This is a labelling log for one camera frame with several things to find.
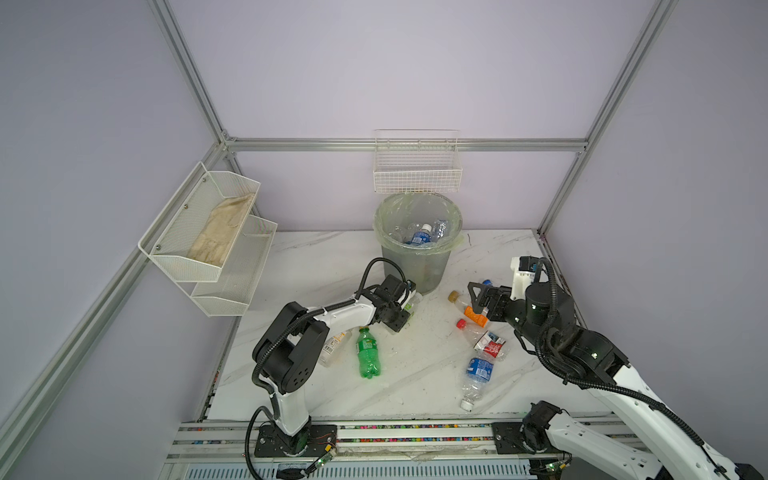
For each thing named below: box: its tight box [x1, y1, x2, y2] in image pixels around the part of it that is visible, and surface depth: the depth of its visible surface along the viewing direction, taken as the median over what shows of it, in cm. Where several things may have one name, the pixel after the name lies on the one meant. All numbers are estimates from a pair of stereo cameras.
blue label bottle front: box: [460, 357, 494, 412], surface depth 81 cm
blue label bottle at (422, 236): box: [405, 223, 432, 245], surface depth 93 cm
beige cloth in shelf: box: [188, 193, 254, 266], surface depth 80 cm
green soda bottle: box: [356, 326, 381, 379], surface depth 86 cm
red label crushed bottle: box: [456, 319, 509, 361], surface depth 88 cm
